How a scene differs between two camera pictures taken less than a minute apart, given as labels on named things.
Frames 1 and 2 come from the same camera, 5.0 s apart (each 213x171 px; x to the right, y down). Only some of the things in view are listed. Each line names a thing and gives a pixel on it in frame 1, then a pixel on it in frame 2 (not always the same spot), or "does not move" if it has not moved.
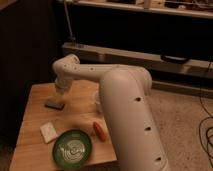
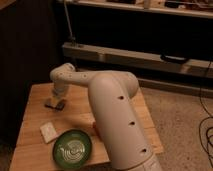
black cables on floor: x=206 y=112 does not move
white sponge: x=48 y=132 does not move
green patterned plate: x=72 y=149 does not move
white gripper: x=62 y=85 -> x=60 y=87
